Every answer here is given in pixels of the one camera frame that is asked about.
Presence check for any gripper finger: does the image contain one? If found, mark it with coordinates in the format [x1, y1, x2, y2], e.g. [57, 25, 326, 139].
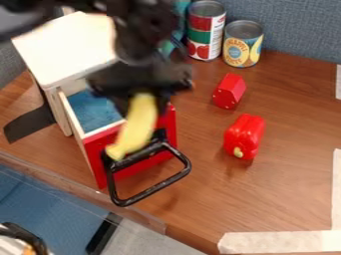
[154, 91, 173, 118]
[110, 95, 135, 119]

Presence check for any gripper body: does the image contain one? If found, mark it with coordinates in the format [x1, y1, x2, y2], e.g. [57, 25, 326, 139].
[85, 59, 197, 101]

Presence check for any yellow toy banana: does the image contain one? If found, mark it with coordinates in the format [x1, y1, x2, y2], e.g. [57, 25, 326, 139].
[104, 93, 161, 162]

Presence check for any red block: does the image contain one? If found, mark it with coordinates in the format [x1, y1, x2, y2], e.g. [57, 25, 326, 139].
[211, 72, 248, 111]

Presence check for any tomato can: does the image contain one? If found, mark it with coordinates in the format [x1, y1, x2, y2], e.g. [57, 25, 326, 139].
[184, 0, 228, 62]

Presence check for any white cabinet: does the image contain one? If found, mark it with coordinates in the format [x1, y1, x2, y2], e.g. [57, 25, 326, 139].
[10, 11, 123, 137]

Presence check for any red toy pepper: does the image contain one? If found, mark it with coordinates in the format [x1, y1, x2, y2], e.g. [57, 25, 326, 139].
[222, 113, 267, 161]

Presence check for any pineapple can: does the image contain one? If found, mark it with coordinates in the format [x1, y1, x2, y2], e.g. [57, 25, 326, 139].
[220, 19, 265, 69]

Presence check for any red drawer with black handle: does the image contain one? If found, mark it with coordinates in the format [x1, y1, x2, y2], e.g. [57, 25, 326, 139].
[57, 89, 193, 208]

